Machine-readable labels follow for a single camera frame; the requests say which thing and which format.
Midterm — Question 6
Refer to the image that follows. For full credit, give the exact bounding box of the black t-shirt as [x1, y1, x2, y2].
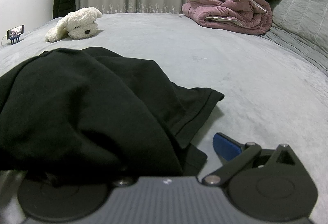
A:
[1, 47, 224, 181]

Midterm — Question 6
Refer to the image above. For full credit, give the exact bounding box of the white plush dog toy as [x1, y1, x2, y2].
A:
[45, 7, 102, 43]

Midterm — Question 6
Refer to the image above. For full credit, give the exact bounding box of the grey quilted headboard cover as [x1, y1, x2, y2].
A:
[264, 0, 327, 74]

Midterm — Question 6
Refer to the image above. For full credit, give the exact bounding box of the pink rolled quilt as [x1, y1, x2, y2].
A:
[182, 0, 272, 35]

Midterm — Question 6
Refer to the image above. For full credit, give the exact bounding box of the phone on blue stand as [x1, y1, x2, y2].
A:
[7, 24, 24, 45]

